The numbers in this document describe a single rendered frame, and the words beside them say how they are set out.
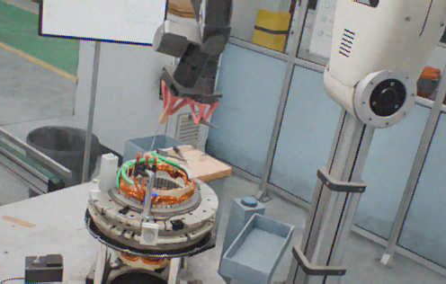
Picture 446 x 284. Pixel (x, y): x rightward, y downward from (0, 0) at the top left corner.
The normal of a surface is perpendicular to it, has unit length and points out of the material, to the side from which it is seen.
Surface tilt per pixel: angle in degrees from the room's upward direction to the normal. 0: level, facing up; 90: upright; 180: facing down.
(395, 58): 109
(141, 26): 83
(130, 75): 90
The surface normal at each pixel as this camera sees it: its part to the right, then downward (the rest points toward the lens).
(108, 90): -0.62, 0.17
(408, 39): 0.16, 0.66
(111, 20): 0.41, 0.27
